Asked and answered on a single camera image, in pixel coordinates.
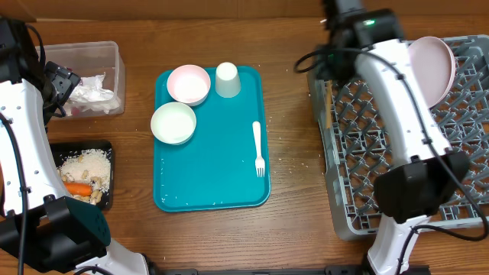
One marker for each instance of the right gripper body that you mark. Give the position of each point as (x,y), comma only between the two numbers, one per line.
(332,65)

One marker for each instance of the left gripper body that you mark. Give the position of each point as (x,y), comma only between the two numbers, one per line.
(61,84)

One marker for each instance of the wooden chopstick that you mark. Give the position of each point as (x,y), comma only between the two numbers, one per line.
(328,104)

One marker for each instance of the large white tissue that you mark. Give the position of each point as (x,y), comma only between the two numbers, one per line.
(91,89)

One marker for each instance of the small white tissue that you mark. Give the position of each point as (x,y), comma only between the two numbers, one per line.
(105,102)

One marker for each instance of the white round plate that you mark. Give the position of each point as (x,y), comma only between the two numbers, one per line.
(434,68)

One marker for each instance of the rice and peanut pile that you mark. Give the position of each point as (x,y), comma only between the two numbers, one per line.
(92,167)

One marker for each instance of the orange carrot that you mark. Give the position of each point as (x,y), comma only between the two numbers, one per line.
(79,189)

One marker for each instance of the white bowl with rice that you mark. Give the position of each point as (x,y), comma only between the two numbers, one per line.
(173,123)

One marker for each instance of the white plastic fork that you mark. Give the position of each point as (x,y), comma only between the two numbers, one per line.
(259,161)

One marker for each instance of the pink bowl with peanuts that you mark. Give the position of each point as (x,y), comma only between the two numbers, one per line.
(189,84)

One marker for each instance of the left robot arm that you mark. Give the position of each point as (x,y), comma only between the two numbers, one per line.
(43,226)

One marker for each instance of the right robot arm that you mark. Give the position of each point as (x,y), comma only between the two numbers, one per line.
(425,171)

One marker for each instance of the grey dishwasher rack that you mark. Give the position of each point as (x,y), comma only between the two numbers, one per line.
(357,148)

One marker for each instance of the clear plastic bin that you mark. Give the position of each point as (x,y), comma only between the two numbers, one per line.
(91,59)

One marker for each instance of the black plastic tray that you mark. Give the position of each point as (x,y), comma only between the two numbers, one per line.
(61,150)

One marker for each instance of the white paper cup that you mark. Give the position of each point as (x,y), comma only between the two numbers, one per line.
(227,81)

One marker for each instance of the teal serving tray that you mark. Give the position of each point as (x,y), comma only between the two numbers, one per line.
(215,168)

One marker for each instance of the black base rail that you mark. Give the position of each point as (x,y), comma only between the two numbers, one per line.
(329,270)

